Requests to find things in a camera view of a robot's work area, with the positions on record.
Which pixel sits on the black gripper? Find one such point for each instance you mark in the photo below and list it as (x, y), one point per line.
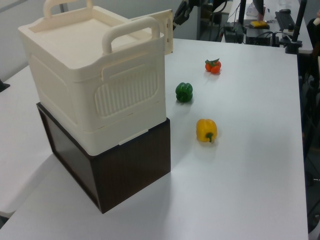
(191, 2)

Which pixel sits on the white side table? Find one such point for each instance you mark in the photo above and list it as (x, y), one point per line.
(17, 140)

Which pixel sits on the black computer mouse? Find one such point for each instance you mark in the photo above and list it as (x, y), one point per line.
(285, 10)

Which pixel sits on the yellow bell pepper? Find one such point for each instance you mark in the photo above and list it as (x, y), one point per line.
(206, 130)

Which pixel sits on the black camera pole with base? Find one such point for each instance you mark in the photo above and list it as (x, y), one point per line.
(3, 86)

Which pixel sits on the cream cabinet door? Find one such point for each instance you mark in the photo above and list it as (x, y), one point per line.
(167, 32)

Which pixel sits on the white office desk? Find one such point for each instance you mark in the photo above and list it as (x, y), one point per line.
(272, 17)

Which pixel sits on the yellow sponge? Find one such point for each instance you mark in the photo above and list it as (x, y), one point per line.
(258, 24)

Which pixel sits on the black clamp stand pole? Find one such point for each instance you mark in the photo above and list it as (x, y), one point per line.
(297, 27)

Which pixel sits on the cream plastic cabinet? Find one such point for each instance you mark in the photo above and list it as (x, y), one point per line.
(95, 75)

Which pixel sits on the black monitor stand pole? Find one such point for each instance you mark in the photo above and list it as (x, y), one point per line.
(242, 11)

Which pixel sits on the dark brown wooden box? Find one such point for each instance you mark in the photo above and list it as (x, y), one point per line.
(130, 170)

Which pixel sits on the red tomato toy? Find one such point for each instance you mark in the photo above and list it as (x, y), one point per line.
(213, 66)

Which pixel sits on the green bell pepper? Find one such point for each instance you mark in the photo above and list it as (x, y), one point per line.
(184, 92)

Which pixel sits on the black keyboard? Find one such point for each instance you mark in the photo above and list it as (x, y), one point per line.
(285, 21)

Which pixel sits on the black electronics box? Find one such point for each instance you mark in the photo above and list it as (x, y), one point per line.
(233, 32)

